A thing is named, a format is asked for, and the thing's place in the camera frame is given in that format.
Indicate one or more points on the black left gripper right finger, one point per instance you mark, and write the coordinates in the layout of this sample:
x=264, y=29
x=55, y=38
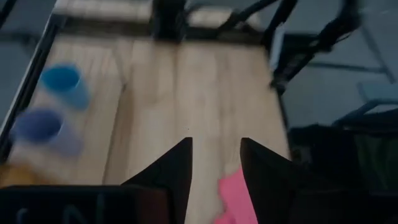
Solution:
x=264, y=180

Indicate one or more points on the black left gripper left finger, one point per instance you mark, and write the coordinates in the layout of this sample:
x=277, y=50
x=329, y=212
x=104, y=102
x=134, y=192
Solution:
x=177, y=171

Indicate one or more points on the lavender plastic cup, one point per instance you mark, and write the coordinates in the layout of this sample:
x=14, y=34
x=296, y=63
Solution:
x=46, y=130

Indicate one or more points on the blue plastic cup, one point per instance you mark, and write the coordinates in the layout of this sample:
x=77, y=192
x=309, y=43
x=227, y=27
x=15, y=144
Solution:
x=68, y=87

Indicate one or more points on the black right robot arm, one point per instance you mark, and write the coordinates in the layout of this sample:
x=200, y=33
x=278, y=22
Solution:
x=169, y=18

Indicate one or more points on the pink knitted cloth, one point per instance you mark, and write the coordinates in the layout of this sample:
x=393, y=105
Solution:
x=233, y=199

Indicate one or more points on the black table frame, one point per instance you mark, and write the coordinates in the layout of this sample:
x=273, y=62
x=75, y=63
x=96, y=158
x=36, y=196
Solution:
x=26, y=90

